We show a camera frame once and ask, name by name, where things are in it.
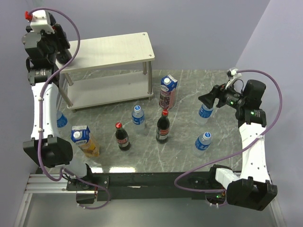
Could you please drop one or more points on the water bottle far left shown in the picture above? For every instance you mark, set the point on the water bottle far left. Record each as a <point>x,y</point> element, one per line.
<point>61,119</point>

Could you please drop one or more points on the water bottle centre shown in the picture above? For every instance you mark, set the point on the water bottle centre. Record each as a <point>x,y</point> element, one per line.
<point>138,119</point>

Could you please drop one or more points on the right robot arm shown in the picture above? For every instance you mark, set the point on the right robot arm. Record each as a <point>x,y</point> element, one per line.
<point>252,189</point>

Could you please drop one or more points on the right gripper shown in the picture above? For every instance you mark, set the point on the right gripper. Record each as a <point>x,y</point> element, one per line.
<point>218,91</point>

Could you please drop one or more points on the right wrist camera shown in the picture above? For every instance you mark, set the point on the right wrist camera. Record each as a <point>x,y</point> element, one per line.
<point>233,75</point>

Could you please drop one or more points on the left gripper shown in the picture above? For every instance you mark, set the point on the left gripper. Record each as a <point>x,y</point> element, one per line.
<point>61,41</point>

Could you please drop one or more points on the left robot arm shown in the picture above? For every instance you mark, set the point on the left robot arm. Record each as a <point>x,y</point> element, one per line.
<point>45,146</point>

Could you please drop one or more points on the water bottle right back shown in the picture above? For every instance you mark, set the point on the water bottle right back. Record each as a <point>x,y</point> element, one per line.
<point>203,114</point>

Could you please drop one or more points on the orange juice carton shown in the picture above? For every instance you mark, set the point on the orange juice carton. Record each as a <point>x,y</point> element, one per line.
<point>84,139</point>

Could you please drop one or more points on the water bottle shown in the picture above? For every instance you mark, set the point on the water bottle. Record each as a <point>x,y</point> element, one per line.
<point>203,114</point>
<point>138,119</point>
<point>61,119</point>
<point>202,143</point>

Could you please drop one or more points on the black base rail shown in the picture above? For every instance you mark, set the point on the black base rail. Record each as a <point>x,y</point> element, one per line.
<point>121,186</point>

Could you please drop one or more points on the water bottle right front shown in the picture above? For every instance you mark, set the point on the water bottle right front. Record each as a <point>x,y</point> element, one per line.
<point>202,143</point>

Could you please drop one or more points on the white two-tier shelf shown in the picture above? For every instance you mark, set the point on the white two-tier shelf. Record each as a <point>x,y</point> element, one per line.
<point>103,53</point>

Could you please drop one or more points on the cola bottle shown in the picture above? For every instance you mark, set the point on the cola bottle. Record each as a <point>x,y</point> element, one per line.
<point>163,126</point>
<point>122,137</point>
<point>63,57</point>

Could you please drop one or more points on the grape juice carton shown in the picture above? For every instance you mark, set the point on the grape juice carton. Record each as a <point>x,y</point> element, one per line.
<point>168,87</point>

